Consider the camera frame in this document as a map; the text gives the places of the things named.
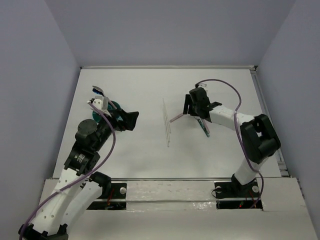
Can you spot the teal utensil holder cup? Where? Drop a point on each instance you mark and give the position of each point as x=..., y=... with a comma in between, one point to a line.
x=97, y=117

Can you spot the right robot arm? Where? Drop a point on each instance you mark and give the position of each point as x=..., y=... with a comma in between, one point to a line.
x=256, y=135

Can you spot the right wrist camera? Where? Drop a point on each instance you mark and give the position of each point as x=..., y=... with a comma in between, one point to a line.
x=202, y=85

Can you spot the pink handled fork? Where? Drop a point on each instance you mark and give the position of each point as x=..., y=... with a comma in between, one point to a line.
x=176, y=117

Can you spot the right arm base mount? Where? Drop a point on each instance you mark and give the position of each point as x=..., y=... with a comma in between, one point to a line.
x=231, y=195

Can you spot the silver spoon pink handle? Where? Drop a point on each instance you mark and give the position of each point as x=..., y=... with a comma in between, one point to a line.
x=102, y=100

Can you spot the clear chopstick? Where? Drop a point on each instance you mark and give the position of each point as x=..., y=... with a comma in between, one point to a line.
x=166, y=128
x=166, y=116

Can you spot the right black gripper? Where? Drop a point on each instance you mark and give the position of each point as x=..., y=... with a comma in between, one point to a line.
x=187, y=102

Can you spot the green handled fork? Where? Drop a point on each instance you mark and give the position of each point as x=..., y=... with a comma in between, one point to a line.
x=203, y=125

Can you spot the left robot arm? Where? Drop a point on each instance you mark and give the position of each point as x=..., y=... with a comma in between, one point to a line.
x=80, y=183

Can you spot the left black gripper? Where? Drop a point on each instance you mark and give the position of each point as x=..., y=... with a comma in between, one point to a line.
x=122, y=120

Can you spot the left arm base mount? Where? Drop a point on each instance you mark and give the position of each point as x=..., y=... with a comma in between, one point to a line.
x=99, y=192

